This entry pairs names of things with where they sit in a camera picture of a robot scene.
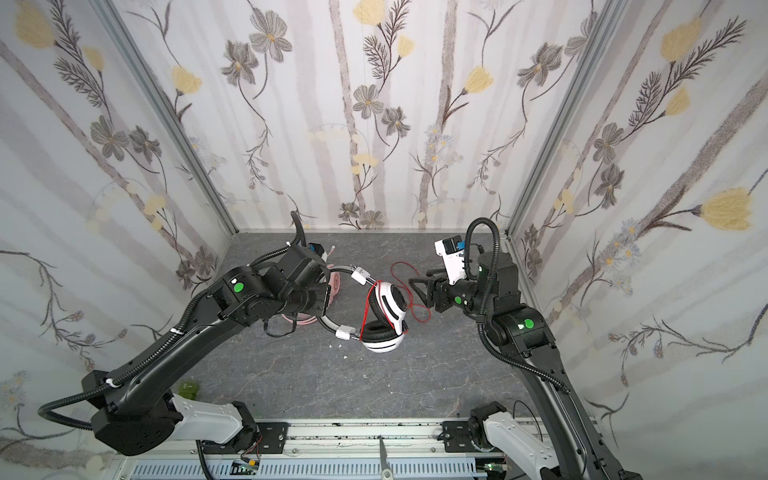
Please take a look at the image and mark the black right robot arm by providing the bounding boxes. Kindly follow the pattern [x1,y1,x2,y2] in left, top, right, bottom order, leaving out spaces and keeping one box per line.
[408,217,640,479]

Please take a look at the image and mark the white perforated cable duct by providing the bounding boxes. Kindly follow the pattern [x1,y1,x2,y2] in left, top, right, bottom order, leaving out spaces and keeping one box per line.
[123,458,487,479]

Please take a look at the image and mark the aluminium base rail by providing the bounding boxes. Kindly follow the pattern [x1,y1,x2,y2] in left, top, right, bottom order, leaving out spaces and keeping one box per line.
[113,418,541,480]

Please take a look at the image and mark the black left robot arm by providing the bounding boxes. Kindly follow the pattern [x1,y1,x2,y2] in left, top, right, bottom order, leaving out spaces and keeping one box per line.
[38,225,331,456]

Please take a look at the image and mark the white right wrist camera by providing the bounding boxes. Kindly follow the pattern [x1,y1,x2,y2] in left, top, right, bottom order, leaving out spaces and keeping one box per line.
[434,235,466,285]

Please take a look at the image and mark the black white headphones red cable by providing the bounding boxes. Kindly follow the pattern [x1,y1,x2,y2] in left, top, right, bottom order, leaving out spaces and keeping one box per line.
[316,259,434,354]

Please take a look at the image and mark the pink headphones with cable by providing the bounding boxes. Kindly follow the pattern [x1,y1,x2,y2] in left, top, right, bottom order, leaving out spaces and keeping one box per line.
[281,272,341,326]

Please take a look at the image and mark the green small object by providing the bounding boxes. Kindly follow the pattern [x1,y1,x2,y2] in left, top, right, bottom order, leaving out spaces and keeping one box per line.
[177,379,200,400]

